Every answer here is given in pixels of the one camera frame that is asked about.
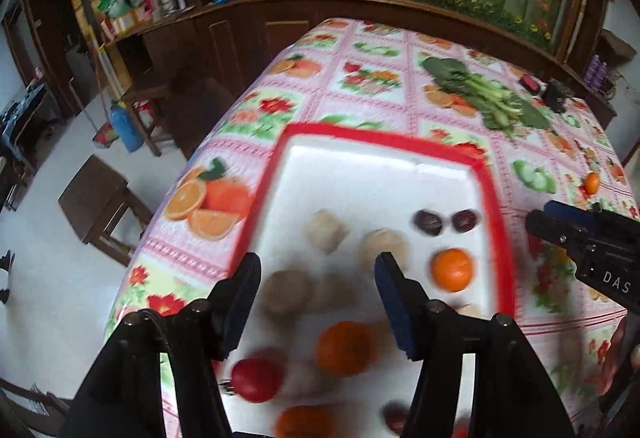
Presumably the blue plastic jug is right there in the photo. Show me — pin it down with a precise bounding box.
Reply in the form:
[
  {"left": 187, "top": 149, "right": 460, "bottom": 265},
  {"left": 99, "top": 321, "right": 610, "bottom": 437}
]
[{"left": 110, "top": 105, "right": 145, "bottom": 153}]

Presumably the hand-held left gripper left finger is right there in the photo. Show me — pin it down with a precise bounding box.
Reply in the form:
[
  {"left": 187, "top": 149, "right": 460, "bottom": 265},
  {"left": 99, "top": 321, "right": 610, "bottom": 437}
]
[{"left": 60, "top": 252, "right": 263, "bottom": 438}]

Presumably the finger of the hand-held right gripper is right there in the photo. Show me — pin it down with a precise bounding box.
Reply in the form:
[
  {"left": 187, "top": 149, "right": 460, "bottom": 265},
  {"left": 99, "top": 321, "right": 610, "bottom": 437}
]
[
  {"left": 525, "top": 210, "right": 596, "bottom": 263},
  {"left": 545, "top": 200, "right": 606, "bottom": 226}
]

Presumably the dark wooden stool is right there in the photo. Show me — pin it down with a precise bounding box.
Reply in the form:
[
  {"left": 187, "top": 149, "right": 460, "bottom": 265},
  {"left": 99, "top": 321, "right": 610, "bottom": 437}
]
[{"left": 59, "top": 155, "right": 153, "bottom": 266}]

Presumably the green plastic bag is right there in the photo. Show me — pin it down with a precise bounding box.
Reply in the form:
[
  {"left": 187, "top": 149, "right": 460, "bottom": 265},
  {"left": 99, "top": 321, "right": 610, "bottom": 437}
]
[{"left": 97, "top": 0, "right": 133, "bottom": 18}]

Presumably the bunch of leafy greens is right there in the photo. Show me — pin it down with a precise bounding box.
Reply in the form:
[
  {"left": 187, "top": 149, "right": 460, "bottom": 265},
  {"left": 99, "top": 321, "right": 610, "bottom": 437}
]
[{"left": 422, "top": 58, "right": 551, "bottom": 139}]

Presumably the person's right hand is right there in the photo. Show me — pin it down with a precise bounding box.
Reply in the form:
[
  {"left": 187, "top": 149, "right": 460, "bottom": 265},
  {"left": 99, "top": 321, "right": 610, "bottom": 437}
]
[{"left": 600, "top": 318, "right": 640, "bottom": 399}]

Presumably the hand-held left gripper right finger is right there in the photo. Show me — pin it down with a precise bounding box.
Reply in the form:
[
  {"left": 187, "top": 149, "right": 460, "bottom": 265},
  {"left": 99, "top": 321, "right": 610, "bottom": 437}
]
[{"left": 374, "top": 252, "right": 571, "bottom": 438}]

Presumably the red rimmed white tray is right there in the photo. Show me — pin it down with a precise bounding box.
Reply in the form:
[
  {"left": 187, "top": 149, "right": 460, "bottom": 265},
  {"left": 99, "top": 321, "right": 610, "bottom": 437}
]
[{"left": 220, "top": 123, "right": 516, "bottom": 438}]

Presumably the small black device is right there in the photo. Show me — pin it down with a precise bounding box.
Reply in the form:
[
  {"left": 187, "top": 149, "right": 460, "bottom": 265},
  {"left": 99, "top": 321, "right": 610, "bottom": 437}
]
[{"left": 542, "top": 80, "right": 576, "bottom": 113}]

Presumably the small wooden chair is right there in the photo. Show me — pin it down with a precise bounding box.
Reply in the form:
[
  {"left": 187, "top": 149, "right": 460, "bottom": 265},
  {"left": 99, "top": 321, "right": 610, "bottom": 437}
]
[{"left": 122, "top": 82, "right": 171, "bottom": 156}]

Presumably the wooden wall shelf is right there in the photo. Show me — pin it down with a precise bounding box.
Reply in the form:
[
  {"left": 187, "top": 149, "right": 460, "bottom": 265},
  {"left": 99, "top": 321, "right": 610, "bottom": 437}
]
[{"left": 600, "top": 30, "right": 636, "bottom": 63}]

